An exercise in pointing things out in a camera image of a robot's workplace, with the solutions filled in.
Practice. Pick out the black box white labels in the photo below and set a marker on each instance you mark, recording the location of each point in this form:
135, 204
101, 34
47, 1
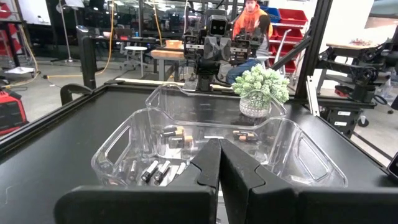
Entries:
342, 124

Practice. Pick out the black frame upright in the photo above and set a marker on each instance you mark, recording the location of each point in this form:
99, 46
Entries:
314, 46

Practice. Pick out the red black equipment case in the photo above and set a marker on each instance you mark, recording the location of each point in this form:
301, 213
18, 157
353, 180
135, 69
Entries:
12, 112

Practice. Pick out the white round stool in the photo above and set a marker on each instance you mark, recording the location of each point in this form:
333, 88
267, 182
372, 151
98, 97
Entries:
136, 48

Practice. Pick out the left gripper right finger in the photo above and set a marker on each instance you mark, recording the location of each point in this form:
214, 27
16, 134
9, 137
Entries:
311, 205

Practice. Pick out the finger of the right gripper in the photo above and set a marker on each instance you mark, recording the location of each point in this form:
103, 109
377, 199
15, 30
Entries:
211, 48
224, 48

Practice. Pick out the person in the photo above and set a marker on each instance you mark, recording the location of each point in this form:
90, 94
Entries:
248, 21

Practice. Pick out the black table clamp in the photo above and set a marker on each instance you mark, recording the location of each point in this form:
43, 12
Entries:
74, 88

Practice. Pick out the white sticker label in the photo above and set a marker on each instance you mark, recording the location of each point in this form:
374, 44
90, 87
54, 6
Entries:
214, 137

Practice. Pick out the white paper sheet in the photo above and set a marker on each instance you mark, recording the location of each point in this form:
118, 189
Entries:
20, 70

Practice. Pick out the small wooden box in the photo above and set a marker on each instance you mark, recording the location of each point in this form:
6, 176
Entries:
174, 44

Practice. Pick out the black floor stand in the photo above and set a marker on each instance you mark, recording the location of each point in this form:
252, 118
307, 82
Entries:
87, 62

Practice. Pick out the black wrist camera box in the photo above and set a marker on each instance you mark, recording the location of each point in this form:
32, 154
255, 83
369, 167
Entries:
217, 26

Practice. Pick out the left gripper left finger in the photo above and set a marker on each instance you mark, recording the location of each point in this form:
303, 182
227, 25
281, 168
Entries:
140, 205

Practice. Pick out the clear plastic bin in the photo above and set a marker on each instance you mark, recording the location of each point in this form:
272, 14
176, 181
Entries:
295, 155
186, 105

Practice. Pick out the wooden table border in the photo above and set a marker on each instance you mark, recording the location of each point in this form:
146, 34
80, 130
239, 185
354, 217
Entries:
149, 81

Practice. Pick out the blue storage bin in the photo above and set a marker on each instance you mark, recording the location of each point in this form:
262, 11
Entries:
273, 12

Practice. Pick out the wooden station table top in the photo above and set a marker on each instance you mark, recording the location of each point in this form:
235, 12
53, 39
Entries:
351, 46

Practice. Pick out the silver mounting bracket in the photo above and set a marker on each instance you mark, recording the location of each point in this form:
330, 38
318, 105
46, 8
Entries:
312, 96

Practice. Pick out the white board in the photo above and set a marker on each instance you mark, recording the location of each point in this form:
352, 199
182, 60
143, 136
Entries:
34, 12

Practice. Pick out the black neighbouring robot station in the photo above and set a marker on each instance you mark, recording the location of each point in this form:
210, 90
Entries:
363, 74

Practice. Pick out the green artificial potted plant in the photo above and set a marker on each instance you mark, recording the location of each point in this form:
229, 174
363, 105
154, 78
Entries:
261, 84

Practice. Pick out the red storage bins shelf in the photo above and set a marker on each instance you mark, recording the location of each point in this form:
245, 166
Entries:
292, 17

